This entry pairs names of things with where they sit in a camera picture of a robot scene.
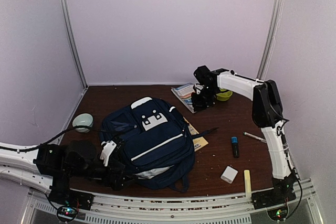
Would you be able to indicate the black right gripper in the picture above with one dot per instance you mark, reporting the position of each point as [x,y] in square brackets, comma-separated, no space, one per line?
[198,105]

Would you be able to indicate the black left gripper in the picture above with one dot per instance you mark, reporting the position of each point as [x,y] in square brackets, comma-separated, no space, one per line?
[116,184]

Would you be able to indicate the blue striped reader book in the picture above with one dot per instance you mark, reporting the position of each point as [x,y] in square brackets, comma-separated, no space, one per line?
[184,93]

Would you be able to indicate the navy blue student backpack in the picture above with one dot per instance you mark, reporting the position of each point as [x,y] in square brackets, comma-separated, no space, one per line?
[158,145]

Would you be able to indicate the yellow pink spine paperback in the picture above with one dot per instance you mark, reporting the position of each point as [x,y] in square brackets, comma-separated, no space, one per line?
[198,138]

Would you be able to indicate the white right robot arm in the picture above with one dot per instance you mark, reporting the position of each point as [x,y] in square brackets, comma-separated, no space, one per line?
[266,114]

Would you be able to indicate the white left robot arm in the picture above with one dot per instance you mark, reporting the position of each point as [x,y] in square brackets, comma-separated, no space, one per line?
[48,167]

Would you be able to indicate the lime green plastic bowl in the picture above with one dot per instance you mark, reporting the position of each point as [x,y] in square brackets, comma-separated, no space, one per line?
[224,95]

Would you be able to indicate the blue black highlighter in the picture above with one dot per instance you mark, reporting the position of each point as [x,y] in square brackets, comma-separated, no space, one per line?
[235,146]

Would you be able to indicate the pale green ceramic bowl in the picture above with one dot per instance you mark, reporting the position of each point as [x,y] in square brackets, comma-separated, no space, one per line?
[83,123]

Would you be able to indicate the grey marker pen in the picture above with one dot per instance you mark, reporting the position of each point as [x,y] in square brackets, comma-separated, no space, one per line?
[254,137]

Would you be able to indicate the white charger box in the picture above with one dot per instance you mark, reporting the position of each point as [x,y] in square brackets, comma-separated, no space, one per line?
[229,174]

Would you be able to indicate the pale yellow highlighter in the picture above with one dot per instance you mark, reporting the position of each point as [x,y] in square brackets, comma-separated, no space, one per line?
[247,182]

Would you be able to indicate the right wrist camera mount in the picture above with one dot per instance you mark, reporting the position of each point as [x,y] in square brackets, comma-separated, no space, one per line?
[198,88]

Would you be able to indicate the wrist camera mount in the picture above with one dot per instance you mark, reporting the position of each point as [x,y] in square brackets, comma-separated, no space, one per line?
[198,88]
[107,149]

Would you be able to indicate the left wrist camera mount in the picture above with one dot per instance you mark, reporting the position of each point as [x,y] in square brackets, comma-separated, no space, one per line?
[107,149]

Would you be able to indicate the right aluminium corner post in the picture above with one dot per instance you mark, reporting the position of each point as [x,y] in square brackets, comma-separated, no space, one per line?
[270,39]

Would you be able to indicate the aluminium corner post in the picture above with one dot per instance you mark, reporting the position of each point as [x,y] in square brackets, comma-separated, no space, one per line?
[270,39]
[72,43]

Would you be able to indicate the left aluminium corner post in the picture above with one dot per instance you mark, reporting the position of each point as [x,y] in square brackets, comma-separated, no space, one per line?
[72,43]

